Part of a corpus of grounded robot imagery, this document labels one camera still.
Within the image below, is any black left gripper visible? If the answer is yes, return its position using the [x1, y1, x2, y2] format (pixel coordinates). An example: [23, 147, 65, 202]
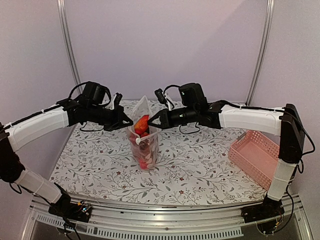
[88, 104, 134, 132]

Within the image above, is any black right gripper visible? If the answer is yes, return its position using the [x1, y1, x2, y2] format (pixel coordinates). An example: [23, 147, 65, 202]
[147, 105, 198, 129]

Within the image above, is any orange red fake mango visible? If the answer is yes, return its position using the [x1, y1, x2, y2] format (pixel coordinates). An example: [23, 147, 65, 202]
[134, 114, 150, 136]

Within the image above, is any clear polka dot zip bag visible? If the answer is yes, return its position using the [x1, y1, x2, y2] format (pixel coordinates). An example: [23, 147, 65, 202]
[126, 96, 159, 171]

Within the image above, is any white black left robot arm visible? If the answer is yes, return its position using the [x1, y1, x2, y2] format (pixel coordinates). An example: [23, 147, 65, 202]
[0, 81, 133, 217]

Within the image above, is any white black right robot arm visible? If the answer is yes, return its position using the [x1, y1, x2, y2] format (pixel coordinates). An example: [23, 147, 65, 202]
[148, 83, 308, 218]

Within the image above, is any pink perforated plastic basket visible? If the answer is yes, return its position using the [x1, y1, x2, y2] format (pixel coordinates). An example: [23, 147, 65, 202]
[228, 130, 280, 190]

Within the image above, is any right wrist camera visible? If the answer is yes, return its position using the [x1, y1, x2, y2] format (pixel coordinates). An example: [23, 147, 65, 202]
[154, 88, 175, 111]

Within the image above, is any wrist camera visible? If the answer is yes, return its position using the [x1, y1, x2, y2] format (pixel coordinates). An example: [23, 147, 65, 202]
[154, 88, 175, 111]
[109, 92, 123, 110]

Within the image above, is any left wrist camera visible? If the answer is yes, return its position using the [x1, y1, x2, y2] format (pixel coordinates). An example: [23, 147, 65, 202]
[109, 92, 123, 110]

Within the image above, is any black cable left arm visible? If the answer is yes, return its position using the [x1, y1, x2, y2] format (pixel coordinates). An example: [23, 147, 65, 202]
[67, 83, 87, 101]

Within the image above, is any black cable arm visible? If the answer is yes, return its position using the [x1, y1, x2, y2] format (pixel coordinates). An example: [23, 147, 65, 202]
[284, 109, 316, 176]
[67, 83, 87, 101]

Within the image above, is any aluminium frame post right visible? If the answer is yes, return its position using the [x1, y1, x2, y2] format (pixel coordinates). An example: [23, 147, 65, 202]
[245, 0, 275, 106]

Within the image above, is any aluminium front rail base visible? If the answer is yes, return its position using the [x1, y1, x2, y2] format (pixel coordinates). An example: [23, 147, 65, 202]
[22, 194, 314, 240]

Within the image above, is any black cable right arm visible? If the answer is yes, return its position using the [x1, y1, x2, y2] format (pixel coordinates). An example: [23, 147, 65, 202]
[284, 109, 316, 176]

